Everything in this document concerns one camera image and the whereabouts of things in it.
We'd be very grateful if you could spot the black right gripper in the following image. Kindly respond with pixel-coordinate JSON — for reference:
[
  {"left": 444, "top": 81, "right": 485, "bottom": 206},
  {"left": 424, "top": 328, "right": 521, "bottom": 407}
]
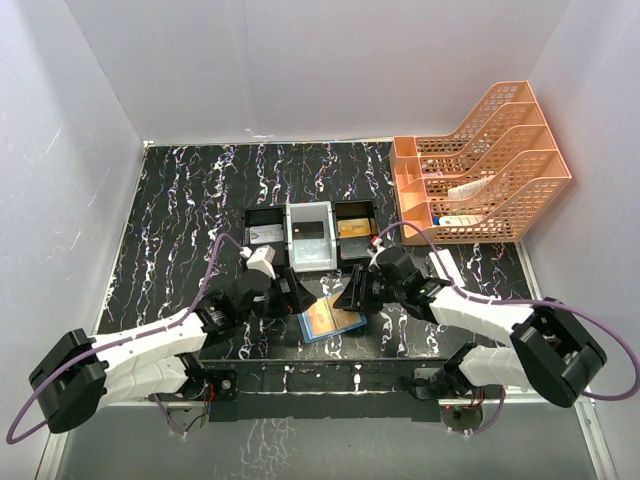
[{"left": 334, "top": 264, "right": 405, "bottom": 313}]

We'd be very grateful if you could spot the blue card holder wallet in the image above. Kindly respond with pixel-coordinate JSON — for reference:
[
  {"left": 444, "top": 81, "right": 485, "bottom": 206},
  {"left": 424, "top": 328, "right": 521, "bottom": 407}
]
[{"left": 297, "top": 294, "right": 367, "bottom": 343}]

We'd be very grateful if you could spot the gold card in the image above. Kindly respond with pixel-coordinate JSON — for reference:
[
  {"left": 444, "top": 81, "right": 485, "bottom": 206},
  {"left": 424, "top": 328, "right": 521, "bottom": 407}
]
[
  {"left": 304, "top": 298, "right": 337, "bottom": 337},
  {"left": 337, "top": 218, "right": 376, "bottom": 238}
]

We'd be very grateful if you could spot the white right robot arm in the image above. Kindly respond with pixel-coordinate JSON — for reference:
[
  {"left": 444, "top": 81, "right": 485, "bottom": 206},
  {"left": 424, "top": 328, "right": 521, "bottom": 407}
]
[{"left": 333, "top": 247, "right": 607, "bottom": 408}]

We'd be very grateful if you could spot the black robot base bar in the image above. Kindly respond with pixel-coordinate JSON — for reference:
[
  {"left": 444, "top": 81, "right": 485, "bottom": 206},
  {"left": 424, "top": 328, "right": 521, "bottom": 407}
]
[{"left": 164, "top": 358, "right": 507, "bottom": 425}]

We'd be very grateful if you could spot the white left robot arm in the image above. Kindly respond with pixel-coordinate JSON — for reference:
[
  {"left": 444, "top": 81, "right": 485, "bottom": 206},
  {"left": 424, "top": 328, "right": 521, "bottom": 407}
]
[{"left": 29, "top": 268, "right": 316, "bottom": 434}]

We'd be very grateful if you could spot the white middle card tray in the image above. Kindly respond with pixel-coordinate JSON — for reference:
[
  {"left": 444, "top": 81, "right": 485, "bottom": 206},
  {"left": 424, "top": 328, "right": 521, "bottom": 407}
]
[{"left": 285, "top": 201, "right": 337, "bottom": 273}]

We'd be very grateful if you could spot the black card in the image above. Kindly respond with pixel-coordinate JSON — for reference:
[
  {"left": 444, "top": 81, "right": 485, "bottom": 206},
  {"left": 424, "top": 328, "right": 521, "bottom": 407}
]
[{"left": 292, "top": 221, "right": 325, "bottom": 240}]

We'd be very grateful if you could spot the white silver card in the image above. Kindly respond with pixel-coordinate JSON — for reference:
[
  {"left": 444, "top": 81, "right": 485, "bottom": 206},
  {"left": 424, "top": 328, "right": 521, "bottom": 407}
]
[{"left": 249, "top": 224, "right": 284, "bottom": 245}]

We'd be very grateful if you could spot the black right card tray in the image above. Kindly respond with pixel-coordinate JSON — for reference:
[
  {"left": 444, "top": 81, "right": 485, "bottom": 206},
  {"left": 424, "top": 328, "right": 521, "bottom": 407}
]
[{"left": 333, "top": 199, "right": 379, "bottom": 271}]

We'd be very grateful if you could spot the black card tray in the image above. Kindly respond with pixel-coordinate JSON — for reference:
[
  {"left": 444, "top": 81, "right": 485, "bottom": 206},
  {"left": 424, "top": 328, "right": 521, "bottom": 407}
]
[
  {"left": 244, "top": 207, "right": 286, "bottom": 247},
  {"left": 333, "top": 199, "right": 379, "bottom": 271}
]

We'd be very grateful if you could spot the black left card tray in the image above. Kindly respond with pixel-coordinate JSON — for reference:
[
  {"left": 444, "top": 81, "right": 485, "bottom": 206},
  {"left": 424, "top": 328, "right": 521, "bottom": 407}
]
[{"left": 244, "top": 207, "right": 286, "bottom": 247}]

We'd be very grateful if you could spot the white bottle in organizer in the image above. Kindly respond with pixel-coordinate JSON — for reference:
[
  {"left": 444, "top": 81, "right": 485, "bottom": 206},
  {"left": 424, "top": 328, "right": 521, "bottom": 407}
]
[{"left": 433, "top": 215, "right": 484, "bottom": 227}]

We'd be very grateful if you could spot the white paper in organizer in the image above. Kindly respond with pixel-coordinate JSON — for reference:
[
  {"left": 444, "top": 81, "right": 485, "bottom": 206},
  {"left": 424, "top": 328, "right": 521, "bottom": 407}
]
[{"left": 447, "top": 175, "right": 494, "bottom": 201}]

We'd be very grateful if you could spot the orange plastic file organizer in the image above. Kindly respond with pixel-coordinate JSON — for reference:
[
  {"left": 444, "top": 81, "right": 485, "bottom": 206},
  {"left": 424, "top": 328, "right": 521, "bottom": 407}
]
[{"left": 390, "top": 80, "right": 572, "bottom": 245}]

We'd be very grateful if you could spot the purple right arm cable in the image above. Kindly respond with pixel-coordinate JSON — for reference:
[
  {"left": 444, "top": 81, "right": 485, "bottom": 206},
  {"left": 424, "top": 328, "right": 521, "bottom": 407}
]
[{"left": 372, "top": 221, "right": 640, "bottom": 435}]

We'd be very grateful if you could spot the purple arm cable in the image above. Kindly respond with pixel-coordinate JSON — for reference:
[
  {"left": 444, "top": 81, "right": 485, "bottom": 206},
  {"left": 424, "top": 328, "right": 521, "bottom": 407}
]
[
  {"left": 7, "top": 232, "right": 251, "bottom": 445},
  {"left": 372, "top": 221, "right": 640, "bottom": 435}
]

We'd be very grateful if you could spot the aluminium frame rail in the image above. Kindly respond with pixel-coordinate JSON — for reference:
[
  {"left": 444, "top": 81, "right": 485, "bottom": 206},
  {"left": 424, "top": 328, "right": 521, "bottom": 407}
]
[{"left": 34, "top": 239, "right": 619, "bottom": 480}]

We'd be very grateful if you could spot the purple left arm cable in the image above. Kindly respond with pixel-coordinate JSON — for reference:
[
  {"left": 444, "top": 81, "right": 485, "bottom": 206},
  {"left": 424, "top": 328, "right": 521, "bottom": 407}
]
[{"left": 7, "top": 232, "right": 251, "bottom": 445}]

